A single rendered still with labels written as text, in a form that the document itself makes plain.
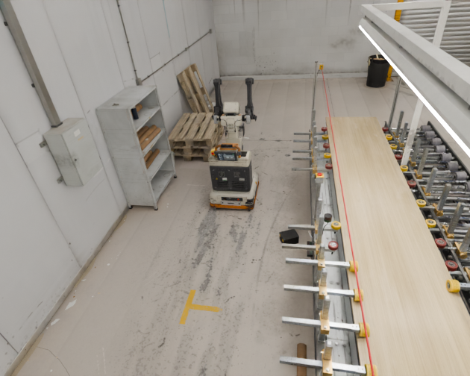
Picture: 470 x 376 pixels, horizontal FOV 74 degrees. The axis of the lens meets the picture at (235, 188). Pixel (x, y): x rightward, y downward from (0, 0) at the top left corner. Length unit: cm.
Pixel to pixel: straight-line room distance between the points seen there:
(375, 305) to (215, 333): 154
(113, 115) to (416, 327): 363
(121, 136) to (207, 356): 270
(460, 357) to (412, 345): 25
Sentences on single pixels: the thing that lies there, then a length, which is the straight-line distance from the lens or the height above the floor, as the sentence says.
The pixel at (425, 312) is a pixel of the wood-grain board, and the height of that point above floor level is 90.
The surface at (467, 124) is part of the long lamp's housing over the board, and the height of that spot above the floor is 237.
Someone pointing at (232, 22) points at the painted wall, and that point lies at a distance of 990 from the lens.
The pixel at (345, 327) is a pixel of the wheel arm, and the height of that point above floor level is 96.
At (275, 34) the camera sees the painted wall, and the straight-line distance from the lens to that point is 980.
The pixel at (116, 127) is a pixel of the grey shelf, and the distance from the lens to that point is 422.
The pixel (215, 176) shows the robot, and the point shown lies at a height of 53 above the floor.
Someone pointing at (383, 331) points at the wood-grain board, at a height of 90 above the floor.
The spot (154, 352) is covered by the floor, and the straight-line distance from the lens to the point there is 331.
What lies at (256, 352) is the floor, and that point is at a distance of 315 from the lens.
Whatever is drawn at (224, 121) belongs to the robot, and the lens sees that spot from 421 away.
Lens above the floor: 280
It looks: 35 degrees down
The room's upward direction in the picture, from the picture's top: 5 degrees counter-clockwise
